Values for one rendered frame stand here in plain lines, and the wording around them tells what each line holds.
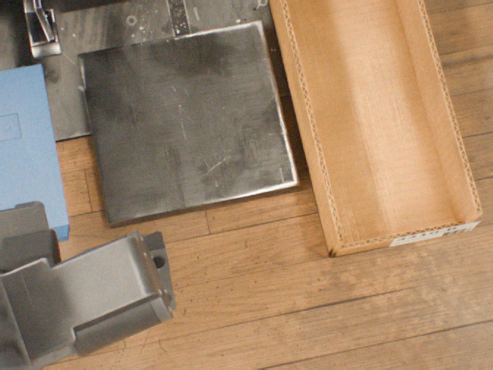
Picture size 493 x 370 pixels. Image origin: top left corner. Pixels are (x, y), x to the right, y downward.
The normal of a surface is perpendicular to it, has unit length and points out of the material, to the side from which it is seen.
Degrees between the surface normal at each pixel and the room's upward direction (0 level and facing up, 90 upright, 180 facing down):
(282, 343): 0
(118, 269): 4
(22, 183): 2
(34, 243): 59
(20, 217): 31
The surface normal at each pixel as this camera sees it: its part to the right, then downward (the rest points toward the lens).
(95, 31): 0.02, -0.25
